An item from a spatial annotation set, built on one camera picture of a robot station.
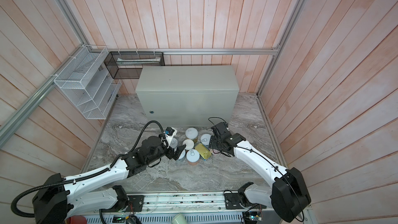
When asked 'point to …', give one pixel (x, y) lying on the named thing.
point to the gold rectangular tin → (204, 152)
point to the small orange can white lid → (189, 144)
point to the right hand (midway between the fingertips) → (215, 143)
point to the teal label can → (205, 139)
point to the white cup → (179, 219)
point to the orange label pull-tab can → (193, 156)
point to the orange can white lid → (192, 133)
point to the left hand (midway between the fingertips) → (178, 143)
